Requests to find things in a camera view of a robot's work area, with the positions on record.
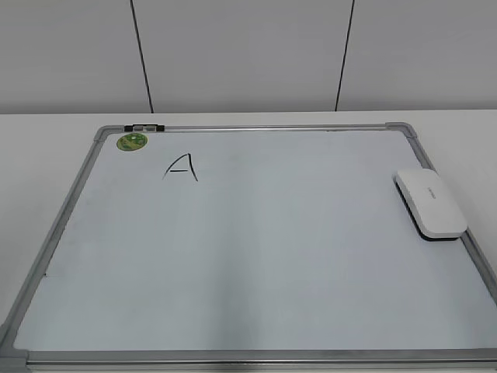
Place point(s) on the grey framed whiteboard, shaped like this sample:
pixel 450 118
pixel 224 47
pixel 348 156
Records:
pixel 249 247

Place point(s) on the black grey frame clip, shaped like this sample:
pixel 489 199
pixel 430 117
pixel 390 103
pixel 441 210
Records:
pixel 144 128

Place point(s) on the round green magnet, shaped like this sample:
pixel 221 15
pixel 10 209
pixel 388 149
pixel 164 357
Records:
pixel 132 142

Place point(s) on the white whiteboard eraser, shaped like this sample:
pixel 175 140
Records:
pixel 434 210

